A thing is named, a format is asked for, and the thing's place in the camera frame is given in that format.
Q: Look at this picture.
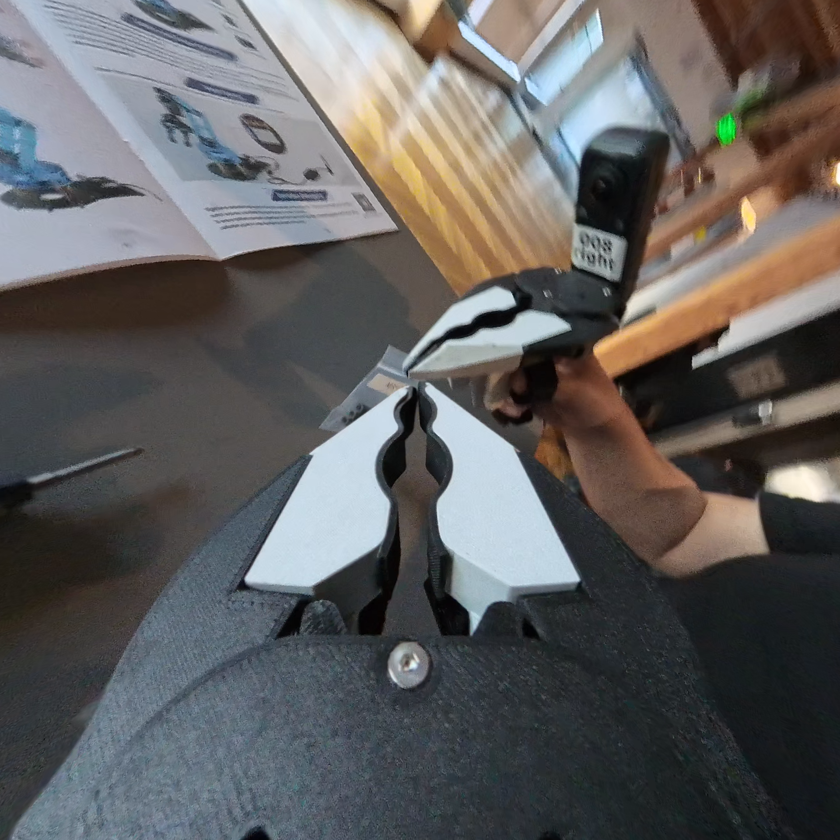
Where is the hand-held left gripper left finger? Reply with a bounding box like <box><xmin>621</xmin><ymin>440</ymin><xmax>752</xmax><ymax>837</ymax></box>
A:
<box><xmin>243</xmin><ymin>386</ymin><xmax>419</xmax><ymax>635</ymax></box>

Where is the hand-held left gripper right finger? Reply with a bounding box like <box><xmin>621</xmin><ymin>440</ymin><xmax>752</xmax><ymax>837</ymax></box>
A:
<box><xmin>419</xmin><ymin>384</ymin><xmax>583</xmax><ymax>636</ymax></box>

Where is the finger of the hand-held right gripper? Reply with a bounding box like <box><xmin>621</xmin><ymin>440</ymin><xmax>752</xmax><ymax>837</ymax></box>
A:
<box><xmin>407</xmin><ymin>310</ymin><xmax>573</xmax><ymax>383</ymax></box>
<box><xmin>402</xmin><ymin>285</ymin><xmax>522</xmax><ymax>371</ymax></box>

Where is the clear bag of black spacers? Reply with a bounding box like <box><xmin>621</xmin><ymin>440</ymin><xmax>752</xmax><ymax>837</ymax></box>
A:
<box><xmin>319</xmin><ymin>344</ymin><xmax>463</xmax><ymax>435</ymax></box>

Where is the dark grey desk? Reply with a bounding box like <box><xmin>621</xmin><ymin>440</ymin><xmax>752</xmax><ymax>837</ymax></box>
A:
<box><xmin>0</xmin><ymin>217</ymin><xmax>549</xmax><ymax>824</ymax></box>

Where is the person's right hand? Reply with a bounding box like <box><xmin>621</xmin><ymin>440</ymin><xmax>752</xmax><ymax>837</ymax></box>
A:
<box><xmin>491</xmin><ymin>350</ymin><xmax>626</xmax><ymax>448</ymax></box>

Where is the black flight case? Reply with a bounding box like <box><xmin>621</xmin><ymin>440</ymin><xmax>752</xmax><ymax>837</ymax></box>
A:
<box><xmin>617</xmin><ymin>315</ymin><xmax>840</xmax><ymax>460</ymax></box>

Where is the black electric screwdriver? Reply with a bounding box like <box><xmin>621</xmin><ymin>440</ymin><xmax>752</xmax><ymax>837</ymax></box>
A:
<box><xmin>0</xmin><ymin>448</ymin><xmax>145</xmax><ymax>516</ymax></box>

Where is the person's black clothing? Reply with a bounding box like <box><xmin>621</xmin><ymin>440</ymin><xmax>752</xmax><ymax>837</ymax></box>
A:
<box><xmin>646</xmin><ymin>491</ymin><xmax>840</xmax><ymax>840</ymax></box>

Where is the printed instruction booklet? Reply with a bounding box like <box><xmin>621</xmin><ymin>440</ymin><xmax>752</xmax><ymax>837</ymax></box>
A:
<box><xmin>0</xmin><ymin>0</ymin><xmax>400</xmax><ymax>291</ymax></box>

